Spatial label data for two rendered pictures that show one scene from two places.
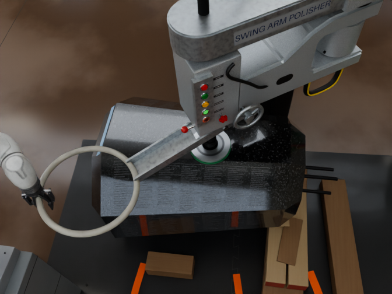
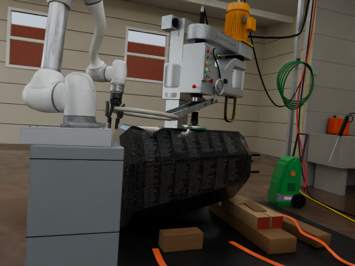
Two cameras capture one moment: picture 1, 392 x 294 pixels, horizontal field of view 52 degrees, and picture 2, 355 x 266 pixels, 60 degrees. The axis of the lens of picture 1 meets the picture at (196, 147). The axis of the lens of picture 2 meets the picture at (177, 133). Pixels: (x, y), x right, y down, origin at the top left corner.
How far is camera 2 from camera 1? 2.50 m
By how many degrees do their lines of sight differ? 61
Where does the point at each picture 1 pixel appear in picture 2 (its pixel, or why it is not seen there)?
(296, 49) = (227, 65)
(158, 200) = (175, 151)
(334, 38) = (234, 76)
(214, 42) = (211, 30)
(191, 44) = (204, 28)
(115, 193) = (145, 148)
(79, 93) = not seen: hidden behind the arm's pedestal
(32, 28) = not seen: outside the picture
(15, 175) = (123, 64)
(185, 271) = (197, 232)
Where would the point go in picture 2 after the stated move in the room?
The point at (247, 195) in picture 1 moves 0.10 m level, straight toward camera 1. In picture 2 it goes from (225, 146) to (231, 148)
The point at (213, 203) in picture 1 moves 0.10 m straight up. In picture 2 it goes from (209, 151) to (210, 139)
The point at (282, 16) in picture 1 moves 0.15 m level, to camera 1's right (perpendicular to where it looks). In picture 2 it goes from (225, 38) to (237, 41)
